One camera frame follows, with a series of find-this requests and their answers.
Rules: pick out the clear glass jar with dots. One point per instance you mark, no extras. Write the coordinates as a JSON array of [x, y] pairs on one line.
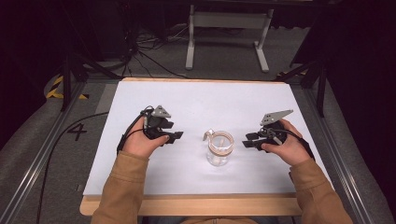
[[219, 152]]

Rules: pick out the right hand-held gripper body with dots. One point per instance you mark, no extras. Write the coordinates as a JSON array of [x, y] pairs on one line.
[[274, 135]]

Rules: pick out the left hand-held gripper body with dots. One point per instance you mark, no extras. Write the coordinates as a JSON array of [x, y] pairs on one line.
[[155, 123]]

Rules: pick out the black tripod stand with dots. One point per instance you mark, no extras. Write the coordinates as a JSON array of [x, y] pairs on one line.
[[320, 90], [67, 84]]

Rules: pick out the aluminium floor rail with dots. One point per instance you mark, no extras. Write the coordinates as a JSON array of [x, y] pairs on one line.
[[40, 161], [339, 161]]

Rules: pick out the white table mat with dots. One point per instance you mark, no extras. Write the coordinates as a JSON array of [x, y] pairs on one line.
[[202, 105]]

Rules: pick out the white metal stand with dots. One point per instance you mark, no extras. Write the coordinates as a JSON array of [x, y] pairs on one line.
[[229, 20]]

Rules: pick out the person's left hand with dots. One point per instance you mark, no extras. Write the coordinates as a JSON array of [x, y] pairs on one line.
[[140, 144]]

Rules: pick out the person's right hand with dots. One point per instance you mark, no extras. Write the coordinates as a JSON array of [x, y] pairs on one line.
[[292, 149]]

